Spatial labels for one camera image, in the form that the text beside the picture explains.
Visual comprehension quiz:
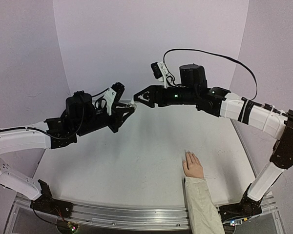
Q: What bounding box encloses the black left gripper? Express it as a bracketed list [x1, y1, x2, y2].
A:
[77, 103, 135, 137]

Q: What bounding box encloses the clear nail polish bottle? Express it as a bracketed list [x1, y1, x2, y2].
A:
[126, 103, 137, 109]

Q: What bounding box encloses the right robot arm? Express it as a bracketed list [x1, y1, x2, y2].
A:
[133, 62, 293, 202]

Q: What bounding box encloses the beige sleeved forearm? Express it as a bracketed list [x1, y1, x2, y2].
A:
[185, 176, 225, 234]

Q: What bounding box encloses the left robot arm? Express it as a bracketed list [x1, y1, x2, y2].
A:
[0, 88, 136, 213]

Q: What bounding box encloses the mannequin hand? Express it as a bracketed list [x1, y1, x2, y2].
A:
[183, 151, 204, 179]

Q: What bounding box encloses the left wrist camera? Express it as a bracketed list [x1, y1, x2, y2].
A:
[94, 82, 125, 116]

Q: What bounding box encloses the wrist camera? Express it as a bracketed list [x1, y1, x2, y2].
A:
[94, 82, 125, 116]
[150, 62, 176, 88]

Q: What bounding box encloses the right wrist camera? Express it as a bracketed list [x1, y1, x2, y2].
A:
[150, 62, 176, 88]

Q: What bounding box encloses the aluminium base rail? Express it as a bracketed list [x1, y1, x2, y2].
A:
[4, 194, 285, 234]

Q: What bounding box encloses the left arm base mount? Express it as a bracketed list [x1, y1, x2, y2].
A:
[30, 179, 73, 218]

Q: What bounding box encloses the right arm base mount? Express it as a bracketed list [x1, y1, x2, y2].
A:
[218, 192, 262, 223]

